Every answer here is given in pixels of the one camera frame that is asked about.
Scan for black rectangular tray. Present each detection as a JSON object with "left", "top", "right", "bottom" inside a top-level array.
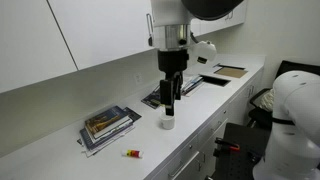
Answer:
[{"left": 199, "top": 74, "right": 232, "bottom": 88}]

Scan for long silver cabinet handle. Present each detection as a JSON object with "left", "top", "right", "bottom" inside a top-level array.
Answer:
[{"left": 145, "top": 12, "right": 155, "bottom": 47}]

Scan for brown cardboard sheet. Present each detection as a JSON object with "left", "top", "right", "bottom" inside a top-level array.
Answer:
[{"left": 213, "top": 66, "right": 249, "bottom": 80}]

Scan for thin black strip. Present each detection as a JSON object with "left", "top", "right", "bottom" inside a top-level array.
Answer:
[{"left": 213, "top": 62, "right": 247, "bottom": 71}]

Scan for stack of books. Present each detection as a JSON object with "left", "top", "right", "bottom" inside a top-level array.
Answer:
[{"left": 77, "top": 105, "right": 136, "bottom": 159}]

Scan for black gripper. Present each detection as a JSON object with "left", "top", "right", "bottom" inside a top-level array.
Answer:
[{"left": 157, "top": 49, "right": 190, "bottom": 117}]

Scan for small silver drawer handle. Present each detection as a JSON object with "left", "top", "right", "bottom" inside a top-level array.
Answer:
[{"left": 209, "top": 119, "right": 224, "bottom": 132}]

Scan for small white cabinet door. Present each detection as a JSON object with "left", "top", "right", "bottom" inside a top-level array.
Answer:
[{"left": 190, "top": 0, "right": 248, "bottom": 38}]

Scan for short silver cabinet handle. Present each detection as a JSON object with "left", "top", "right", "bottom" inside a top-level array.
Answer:
[{"left": 224, "top": 9, "right": 235, "bottom": 22}]

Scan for wide silver drawer handle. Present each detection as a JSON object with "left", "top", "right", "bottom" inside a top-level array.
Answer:
[{"left": 167, "top": 150, "right": 201, "bottom": 180}]

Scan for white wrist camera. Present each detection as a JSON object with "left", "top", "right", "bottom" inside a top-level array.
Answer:
[{"left": 191, "top": 40, "right": 218, "bottom": 65}]

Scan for white mug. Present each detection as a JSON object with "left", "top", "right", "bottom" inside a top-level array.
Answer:
[{"left": 160, "top": 111, "right": 176, "bottom": 131}]

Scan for white cabinet door with handle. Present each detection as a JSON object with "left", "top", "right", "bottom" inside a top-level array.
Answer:
[{"left": 47, "top": 0, "right": 158, "bottom": 71}]

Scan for white wall outlet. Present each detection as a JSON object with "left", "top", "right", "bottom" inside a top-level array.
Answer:
[{"left": 133, "top": 72, "right": 144, "bottom": 84}]

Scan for black perforated mounting table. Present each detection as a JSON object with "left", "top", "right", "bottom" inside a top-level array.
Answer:
[{"left": 204, "top": 122, "right": 272, "bottom": 180}]

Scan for white robot body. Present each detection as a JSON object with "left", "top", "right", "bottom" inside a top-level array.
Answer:
[{"left": 247, "top": 59, "right": 320, "bottom": 132}]

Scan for red yellow white glue tube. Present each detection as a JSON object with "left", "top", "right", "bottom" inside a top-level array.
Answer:
[{"left": 121, "top": 149, "right": 144, "bottom": 160}]

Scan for vertical silver door handles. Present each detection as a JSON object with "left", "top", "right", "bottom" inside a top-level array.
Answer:
[{"left": 247, "top": 84, "right": 256, "bottom": 99}]

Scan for black orange clamp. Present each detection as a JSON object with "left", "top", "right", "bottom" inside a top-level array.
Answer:
[{"left": 214, "top": 137, "right": 241, "bottom": 153}]

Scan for large white cabinet door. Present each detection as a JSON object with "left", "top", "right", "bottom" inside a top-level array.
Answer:
[{"left": 0, "top": 0, "right": 79, "bottom": 95}]

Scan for white lower drawer cabinet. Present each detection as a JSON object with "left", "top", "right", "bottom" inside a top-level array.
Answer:
[{"left": 143, "top": 68, "right": 265, "bottom": 180}]

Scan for white knitted cloth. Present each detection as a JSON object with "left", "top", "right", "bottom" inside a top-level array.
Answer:
[{"left": 259, "top": 88, "right": 276, "bottom": 113}]

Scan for black flat booklet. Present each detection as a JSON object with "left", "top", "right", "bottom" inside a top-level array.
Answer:
[{"left": 122, "top": 106, "right": 143, "bottom": 123}]

